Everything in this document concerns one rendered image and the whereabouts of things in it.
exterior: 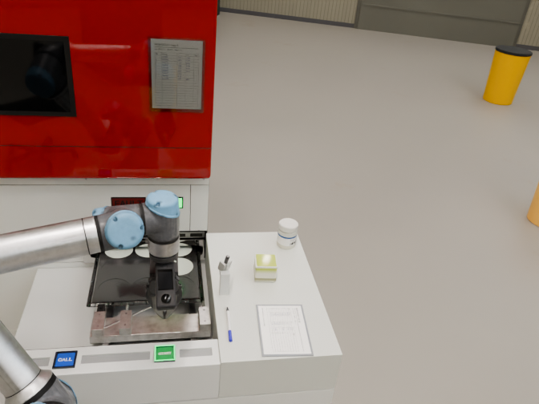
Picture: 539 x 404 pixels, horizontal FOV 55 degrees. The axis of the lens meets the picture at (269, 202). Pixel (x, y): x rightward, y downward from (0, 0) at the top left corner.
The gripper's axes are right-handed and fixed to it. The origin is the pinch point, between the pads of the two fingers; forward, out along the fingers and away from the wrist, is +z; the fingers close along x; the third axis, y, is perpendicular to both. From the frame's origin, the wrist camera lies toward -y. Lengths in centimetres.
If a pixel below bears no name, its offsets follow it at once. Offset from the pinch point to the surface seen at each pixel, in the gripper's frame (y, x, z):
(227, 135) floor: 366, -59, 111
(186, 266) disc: 47, -7, 21
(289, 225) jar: 48, -44, 5
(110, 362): -1.1, 14.4, 14.5
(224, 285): 23.3, -18.5, 10.2
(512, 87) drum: 480, -439, 87
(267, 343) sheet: 1.5, -28.8, 13.8
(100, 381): -4.1, 16.8, 18.0
